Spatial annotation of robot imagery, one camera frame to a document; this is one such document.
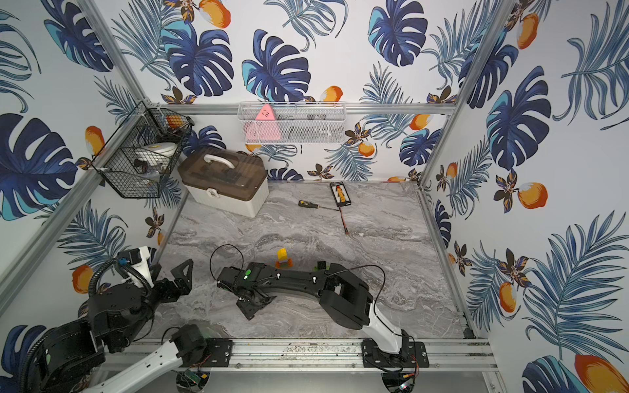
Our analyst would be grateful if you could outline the yellow lego brick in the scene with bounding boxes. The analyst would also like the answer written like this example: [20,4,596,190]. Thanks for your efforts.
[277,248,288,263]

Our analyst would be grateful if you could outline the black wire basket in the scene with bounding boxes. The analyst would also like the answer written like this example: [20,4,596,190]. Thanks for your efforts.
[92,103,194,199]

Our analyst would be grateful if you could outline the black yellow screwdriver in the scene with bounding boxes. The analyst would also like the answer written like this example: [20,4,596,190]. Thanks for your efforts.
[298,200,339,211]

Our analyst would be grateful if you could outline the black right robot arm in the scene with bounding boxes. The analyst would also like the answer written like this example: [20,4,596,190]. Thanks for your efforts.
[208,259,419,368]

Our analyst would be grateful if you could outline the orange lego plate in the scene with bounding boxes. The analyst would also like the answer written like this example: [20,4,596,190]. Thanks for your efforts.
[275,259,293,270]

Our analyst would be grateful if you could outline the white object in basket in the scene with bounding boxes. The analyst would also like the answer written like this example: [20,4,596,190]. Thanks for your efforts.
[134,142,178,165]

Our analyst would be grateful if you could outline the clear wall shelf tray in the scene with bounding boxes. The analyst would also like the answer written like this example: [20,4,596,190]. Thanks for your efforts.
[238,102,347,145]

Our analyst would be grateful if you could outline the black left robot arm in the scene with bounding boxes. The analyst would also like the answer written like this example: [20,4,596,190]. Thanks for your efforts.
[17,260,193,392]

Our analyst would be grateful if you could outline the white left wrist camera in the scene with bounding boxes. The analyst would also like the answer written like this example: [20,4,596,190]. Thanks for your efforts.
[115,246,153,287]

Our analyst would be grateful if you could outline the pink triangle card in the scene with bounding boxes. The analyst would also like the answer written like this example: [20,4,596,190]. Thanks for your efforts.
[243,104,282,144]

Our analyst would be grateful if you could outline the black board yellow connectors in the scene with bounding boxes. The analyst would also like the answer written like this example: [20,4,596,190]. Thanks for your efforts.
[329,182,352,208]

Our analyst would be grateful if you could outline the white box brown lid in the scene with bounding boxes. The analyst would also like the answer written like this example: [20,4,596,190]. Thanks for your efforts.
[178,147,269,218]

